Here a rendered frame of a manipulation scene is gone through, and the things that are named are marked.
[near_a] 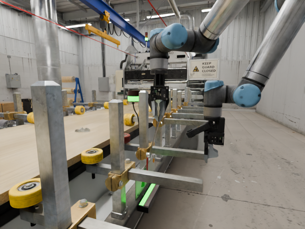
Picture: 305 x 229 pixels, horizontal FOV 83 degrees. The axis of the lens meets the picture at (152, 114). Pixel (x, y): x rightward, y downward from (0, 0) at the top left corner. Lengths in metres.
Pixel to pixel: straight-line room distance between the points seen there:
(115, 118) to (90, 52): 11.11
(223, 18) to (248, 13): 9.42
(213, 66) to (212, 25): 2.41
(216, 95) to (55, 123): 0.59
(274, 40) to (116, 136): 0.56
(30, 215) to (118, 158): 0.26
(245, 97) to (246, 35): 9.18
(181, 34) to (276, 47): 0.28
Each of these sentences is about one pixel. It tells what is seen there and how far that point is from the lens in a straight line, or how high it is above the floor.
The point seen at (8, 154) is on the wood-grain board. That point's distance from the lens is 0.87.
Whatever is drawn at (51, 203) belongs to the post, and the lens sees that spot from 0.43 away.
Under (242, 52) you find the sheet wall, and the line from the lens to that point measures 9.57.
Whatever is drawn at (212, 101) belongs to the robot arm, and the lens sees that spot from 0.75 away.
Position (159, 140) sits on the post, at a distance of 1.07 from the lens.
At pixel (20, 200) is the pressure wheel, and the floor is 0.89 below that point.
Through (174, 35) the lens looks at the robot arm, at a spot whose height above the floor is 1.31.
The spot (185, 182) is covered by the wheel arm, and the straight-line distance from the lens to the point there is 0.61.
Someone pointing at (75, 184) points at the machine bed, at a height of 0.77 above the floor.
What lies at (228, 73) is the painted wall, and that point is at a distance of 9.38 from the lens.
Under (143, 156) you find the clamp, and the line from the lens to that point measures 0.82.
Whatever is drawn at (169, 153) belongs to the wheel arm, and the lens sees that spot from 0.85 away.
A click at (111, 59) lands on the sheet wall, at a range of 10.83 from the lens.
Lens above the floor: 1.15
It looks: 9 degrees down
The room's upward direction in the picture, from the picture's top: straight up
